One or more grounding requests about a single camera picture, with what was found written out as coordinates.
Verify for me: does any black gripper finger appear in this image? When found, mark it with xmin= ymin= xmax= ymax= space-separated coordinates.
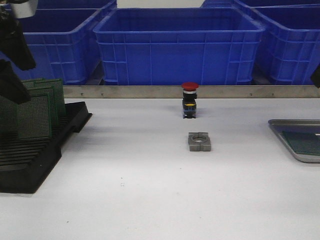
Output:
xmin=0 ymin=18 xmax=36 ymax=71
xmin=0 ymin=59 xmax=31 ymax=104

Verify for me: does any green perforated circuit board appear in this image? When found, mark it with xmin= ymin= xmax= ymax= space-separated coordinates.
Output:
xmin=282 ymin=131 xmax=320 ymax=156

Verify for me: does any green circuit board left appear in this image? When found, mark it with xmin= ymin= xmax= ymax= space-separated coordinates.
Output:
xmin=0 ymin=96 xmax=18 ymax=135

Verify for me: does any green circuit board middle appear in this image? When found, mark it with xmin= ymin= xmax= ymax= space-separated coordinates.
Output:
xmin=27 ymin=86 xmax=59 ymax=127

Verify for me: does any green circuit board back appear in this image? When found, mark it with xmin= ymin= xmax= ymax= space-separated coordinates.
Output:
xmin=33 ymin=78 xmax=66 ymax=118

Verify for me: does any black slotted board rack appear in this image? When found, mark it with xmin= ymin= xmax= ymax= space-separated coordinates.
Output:
xmin=0 ymin=101 xmax=92 ymax=194

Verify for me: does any silver metal tray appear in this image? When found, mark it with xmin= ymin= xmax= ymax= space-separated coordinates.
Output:
xmin=268 ymin=119 xmax=320 ymax=164

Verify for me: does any blue crate far back left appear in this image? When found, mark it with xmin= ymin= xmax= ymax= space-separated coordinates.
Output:
xmin=37 ymin=0 xmax=117 ymax=10

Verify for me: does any blue plastic crate left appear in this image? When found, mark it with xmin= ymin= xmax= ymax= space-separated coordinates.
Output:
xmin=12 ymin=9 xmax=102 ymax=85

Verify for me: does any blue plastic crate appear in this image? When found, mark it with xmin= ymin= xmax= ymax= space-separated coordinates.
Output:
xmin=251 ymin=6 xmax=320 ymax=85
xmin=93 ymin=8 xmax=264 ymax=86
xmin=12 ymin=9 xmax=102 ymax=85

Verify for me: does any red emergency stop button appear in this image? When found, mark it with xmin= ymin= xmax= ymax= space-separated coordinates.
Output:
xmin=181 ymin=82 xmax=199 ymax=119

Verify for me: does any blue plastic crate centre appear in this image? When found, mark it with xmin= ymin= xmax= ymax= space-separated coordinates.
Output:
xmin=93 ymin=8 xmax=264 ymax=86

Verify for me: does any grey metal clamp block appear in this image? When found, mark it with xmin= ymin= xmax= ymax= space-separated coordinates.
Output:
xmin=188 ymin=132 xmax=212 ymax=152

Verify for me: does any blue plastic crate right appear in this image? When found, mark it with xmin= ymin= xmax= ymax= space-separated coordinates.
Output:
xmin=251 ymin=6 xmax=320 ymax=85

